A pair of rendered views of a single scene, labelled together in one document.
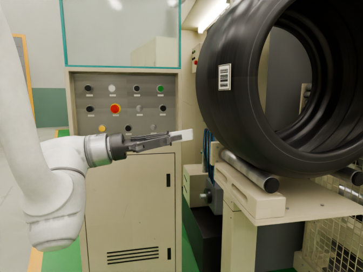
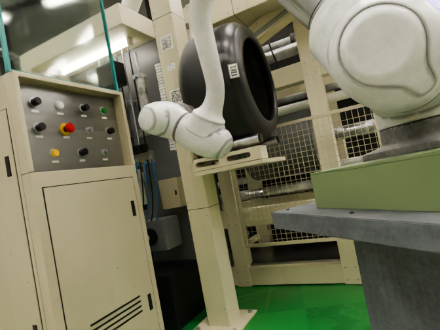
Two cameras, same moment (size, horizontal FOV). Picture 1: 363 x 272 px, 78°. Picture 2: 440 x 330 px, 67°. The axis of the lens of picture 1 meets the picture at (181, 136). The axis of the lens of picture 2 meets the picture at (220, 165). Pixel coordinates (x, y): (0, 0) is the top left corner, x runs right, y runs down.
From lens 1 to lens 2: 1.14 m
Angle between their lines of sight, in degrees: 54
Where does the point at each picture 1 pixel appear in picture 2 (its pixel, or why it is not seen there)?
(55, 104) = not seen: outside the picture
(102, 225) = (80, 283)
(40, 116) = not seen: outside the picture
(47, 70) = not seen: outside the picture
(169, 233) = (145, 274)
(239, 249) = (219, 243)
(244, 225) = (216, 219)
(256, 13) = (236, 40)
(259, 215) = (262, 155)
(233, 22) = (226, 43)
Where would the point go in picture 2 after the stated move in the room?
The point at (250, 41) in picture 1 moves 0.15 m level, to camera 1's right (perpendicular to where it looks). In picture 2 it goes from (239, 54) to (256, 59)
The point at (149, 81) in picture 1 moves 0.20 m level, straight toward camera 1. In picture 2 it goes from (93, 102) to (124, 90)
